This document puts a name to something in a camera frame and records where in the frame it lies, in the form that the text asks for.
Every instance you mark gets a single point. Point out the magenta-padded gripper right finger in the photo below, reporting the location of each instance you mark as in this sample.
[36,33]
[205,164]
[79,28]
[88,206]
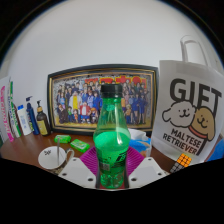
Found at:
[146,171]

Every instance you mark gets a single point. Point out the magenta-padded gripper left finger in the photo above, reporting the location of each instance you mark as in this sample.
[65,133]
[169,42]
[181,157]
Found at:
[78,171]

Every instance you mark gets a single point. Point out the green plastic drink bottle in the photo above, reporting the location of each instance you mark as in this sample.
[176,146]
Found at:
[111,153]

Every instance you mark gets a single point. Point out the blue tissue pack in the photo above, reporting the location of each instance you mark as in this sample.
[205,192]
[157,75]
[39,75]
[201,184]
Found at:
[141,145]

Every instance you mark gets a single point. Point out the camouflage paper cup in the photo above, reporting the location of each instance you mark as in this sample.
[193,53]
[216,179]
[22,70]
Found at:
[50,158]

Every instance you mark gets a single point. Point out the white stirring stick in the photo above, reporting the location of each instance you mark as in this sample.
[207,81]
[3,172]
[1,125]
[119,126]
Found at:
[58,146]

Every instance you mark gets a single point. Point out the colourful puzzle cube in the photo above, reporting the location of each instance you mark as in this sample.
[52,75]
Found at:
[182,161]

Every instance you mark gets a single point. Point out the amber pump bottle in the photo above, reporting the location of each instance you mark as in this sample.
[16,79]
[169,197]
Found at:
[43,125]

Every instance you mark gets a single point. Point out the dark blue pump bottle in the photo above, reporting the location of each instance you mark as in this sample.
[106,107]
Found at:
[32,120]

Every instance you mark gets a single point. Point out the blue detergent bottle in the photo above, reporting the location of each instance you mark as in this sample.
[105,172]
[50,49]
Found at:
[216,155]

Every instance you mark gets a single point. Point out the white printed paper bag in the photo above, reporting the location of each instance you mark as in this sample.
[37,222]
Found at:
[186,110]

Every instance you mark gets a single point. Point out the white bottle with blue cap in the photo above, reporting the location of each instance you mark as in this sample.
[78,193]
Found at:
[24,121]

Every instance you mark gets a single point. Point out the framed group cartoon picture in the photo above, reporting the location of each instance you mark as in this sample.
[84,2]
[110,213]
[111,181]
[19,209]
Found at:
[76,96]

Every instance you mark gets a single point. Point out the white and green tube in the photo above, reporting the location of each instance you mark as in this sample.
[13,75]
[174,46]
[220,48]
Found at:
[14,116]

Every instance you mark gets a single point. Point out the pink and white tube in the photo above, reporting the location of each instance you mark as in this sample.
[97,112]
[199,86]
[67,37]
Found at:
[6,120]

